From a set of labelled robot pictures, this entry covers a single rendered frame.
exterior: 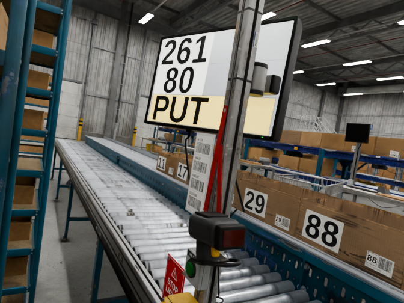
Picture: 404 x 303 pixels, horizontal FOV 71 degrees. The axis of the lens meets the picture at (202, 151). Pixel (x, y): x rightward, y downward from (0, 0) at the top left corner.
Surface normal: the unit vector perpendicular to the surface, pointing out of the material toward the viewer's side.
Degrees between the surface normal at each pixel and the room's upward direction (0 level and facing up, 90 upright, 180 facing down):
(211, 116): 86
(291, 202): 90
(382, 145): 88
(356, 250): 91
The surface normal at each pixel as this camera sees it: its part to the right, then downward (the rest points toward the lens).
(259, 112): -0.61, -0.12
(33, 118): 0.47, 0.12
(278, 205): -0.85, -0.10
